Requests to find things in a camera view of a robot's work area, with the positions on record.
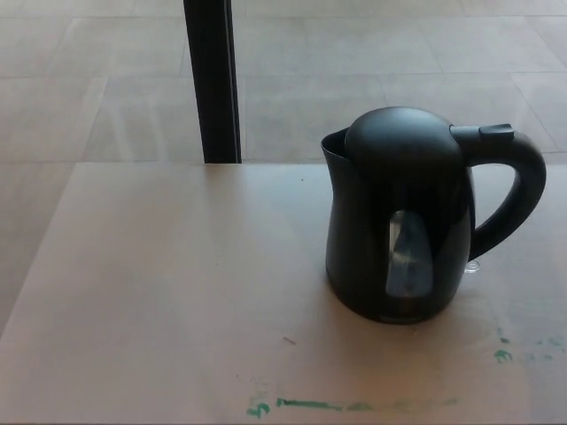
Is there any black vertical post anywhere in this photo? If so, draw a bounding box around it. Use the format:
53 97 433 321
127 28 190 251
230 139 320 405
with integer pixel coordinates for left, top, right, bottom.
183 0 243 166

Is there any black electric kettle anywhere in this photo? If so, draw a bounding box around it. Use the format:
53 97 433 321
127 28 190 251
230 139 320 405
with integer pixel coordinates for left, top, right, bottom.
319 105 548 326

